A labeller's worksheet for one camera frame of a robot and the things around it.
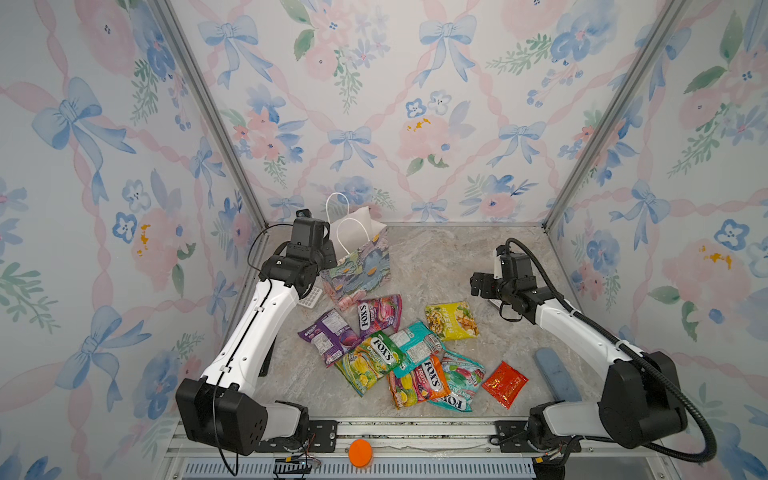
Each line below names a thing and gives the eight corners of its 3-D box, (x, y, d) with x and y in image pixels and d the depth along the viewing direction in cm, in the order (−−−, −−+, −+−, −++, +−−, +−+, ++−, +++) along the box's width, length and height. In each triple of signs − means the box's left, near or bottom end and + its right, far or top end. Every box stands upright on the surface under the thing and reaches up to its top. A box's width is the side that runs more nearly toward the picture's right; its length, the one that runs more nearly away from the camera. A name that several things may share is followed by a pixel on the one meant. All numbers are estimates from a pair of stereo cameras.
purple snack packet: (327, 369, 86) (325, 365, 83) (301, 337, 92) (299, 332, 89) (360, 340, 91) (360, 336, 89) (334, 312, 97) (333, 307, 95)
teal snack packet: (398, 378, 84) (398, 375, 82) (380, 342, 90) (380, 339, 88) (446, 353, 88) (447, 349, 86) (425, 321, 95) (426, 317, 93)
